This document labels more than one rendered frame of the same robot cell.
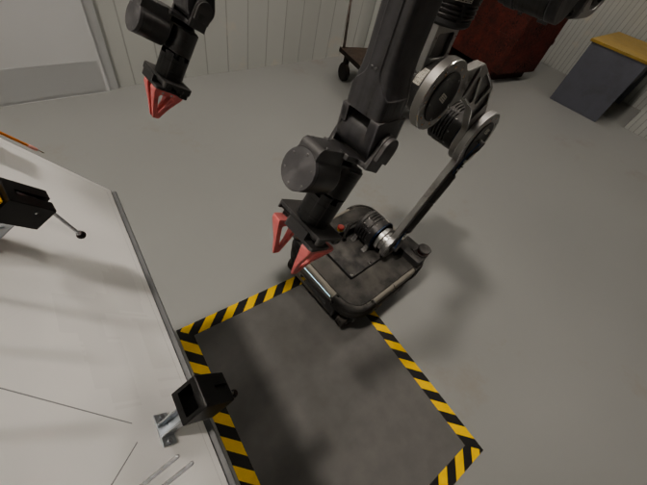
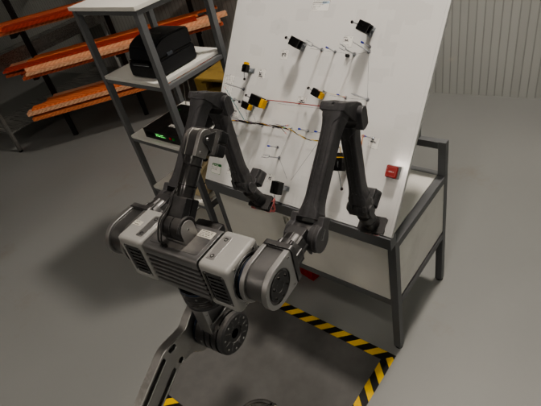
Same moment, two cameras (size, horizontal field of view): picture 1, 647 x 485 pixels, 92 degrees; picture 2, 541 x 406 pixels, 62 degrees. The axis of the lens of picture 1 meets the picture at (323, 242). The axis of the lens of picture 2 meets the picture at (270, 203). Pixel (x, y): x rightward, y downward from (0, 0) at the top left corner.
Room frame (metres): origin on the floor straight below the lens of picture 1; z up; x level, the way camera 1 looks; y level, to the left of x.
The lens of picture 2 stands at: (1.92, 0.19, 2.26)
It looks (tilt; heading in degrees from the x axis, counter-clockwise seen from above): 37 degrees down; 185
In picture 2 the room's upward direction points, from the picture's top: 15 degrees counter-clockwise
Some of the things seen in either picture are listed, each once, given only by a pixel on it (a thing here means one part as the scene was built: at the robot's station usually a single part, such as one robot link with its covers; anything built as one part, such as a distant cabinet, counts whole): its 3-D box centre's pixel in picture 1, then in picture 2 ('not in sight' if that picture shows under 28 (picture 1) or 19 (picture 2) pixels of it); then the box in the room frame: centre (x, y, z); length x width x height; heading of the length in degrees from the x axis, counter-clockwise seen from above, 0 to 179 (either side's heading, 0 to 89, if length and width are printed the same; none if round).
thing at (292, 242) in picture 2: not in sight; (288, 251); (1.06, 0.14, 1.45); 0.09 x 0.08 x 0.12; 54
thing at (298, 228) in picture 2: not in sight; (302, 238); (0.99, 0.18, 1.43); 0.10 x 0.05 x 0.09; 144
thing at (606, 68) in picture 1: (608, 75); not in sight; (5.49, -3.17, 0.38); 1.42 x 0.73 x 0.76; 144
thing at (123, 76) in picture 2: not in sight; (190, 141); (-0.71, -0.42, 0.92); 0.61 x 0.51 x 1.85; 47
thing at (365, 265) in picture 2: not in sight; (340, 254); (0.25, 0.34, 0.60); 0.55 x 0.03 x 0.39; 47
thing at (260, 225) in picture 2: not in sight; (259, 223); (-0.13, -0.06, 0.60); 0.55 x 0.02 x 0.39; 47
